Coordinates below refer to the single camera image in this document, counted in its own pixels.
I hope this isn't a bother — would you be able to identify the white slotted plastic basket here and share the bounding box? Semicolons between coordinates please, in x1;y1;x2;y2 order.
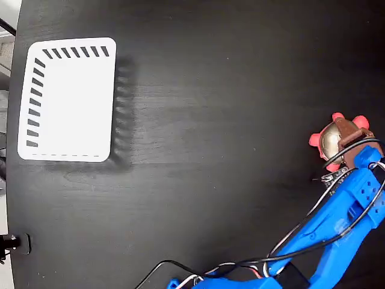
17;37;117;163

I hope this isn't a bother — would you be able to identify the black table clamp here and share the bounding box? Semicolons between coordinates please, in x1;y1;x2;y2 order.
0;233;32;256

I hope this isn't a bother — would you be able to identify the red turtle toy grey shell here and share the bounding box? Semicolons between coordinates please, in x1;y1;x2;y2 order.
308;113;370;173

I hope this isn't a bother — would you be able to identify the black slanted rod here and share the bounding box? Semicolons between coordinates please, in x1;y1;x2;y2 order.
0;17;17;36

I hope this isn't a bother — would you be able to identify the black camera cable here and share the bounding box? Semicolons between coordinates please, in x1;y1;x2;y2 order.
134;137;385;289

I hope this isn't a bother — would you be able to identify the silver wrist camera board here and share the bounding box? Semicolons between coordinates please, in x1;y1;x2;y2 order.
320;167;358;190

